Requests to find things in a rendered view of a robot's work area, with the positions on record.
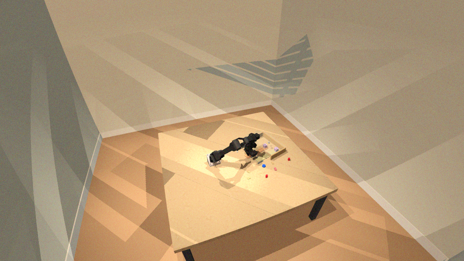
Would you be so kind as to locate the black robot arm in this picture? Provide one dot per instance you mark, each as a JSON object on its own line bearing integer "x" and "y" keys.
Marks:
{"x": 234, "y": 146}

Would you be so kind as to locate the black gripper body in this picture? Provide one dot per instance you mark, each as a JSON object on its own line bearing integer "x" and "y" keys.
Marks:
{"x": 249, "y": 148}

